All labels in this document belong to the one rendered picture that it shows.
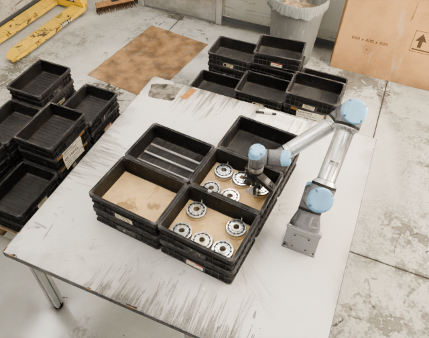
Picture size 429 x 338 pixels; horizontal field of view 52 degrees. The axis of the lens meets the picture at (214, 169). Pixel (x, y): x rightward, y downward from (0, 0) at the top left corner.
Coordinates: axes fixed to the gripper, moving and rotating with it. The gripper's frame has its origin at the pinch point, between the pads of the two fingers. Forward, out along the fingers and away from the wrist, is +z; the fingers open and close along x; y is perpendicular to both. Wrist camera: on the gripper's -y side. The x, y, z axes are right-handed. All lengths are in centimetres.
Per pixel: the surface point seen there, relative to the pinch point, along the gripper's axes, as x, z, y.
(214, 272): 46.9, 5.4, 1.2
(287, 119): -76, 24, 11
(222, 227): 26.5, -1.1, 7.1
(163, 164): 5, 2, 54
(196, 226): 32.1, -1.7, 18.3
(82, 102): -49, 54, 170
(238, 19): -268, 108, 138
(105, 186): 35, -6, 70
